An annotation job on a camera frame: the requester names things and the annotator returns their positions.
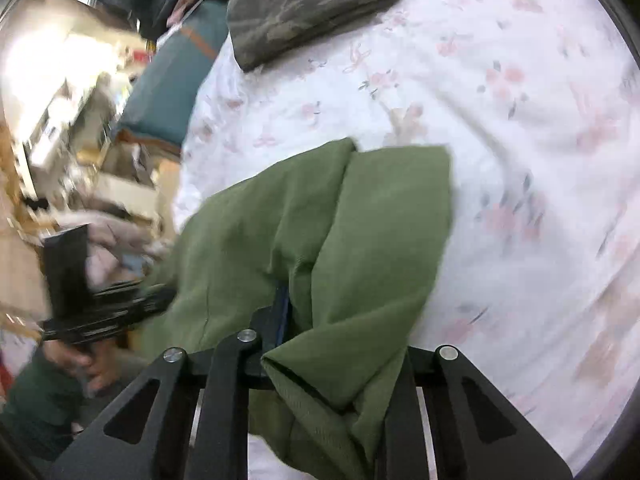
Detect folded camouflage pants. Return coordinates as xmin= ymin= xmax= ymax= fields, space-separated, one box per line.
xmin=226 ymin=0 xmax=402 ymax=73

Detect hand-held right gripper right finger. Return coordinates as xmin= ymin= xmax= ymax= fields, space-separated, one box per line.
xmin=375 ymin=344 xmax=573 ymax=480

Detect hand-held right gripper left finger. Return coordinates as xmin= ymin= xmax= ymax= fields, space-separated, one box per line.
xmin=50 ymin=285 xmax=291 ymax=480

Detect green pants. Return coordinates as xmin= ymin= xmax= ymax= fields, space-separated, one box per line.
xmin=134 ymin=137 xmax=456 ymax=480

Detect person's left forearm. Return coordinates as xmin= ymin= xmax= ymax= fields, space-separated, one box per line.
xmin=0 ymin=345 xmax=88 ymax=462

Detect white floral bed sheet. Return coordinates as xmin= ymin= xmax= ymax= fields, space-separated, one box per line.
xmin=172 ymin=0 xmax=640 ymax=480

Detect person's left hand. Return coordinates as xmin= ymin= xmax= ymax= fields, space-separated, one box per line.
xmin=47 ymin=340 xmax=127 ymax=397

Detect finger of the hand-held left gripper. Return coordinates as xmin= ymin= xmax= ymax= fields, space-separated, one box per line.
xmin=90 ymin=282 xmax=177 ymax=335

